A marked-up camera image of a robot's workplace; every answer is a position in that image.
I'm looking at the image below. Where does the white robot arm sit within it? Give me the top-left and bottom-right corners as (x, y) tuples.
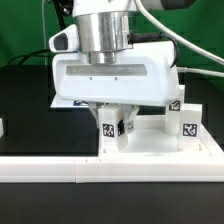
(49, 0), (179, 133)

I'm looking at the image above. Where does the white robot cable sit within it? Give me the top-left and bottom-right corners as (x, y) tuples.
(134, 0), (224, 79)

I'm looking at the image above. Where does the white base tag plate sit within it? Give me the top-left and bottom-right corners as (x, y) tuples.
(51, 95), (88, 108)

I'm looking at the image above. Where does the white L-shaped obstacle wall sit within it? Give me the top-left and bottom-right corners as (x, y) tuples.
(0, 128), (224, 183)

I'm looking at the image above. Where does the white square tabletop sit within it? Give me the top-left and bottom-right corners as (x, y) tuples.
(100, 115), (211, 156)

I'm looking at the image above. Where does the black cable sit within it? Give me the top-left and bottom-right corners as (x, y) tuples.
(6, 49), (54, 66)

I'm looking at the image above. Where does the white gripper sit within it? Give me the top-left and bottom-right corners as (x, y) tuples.
(49, 25), (179, 134)

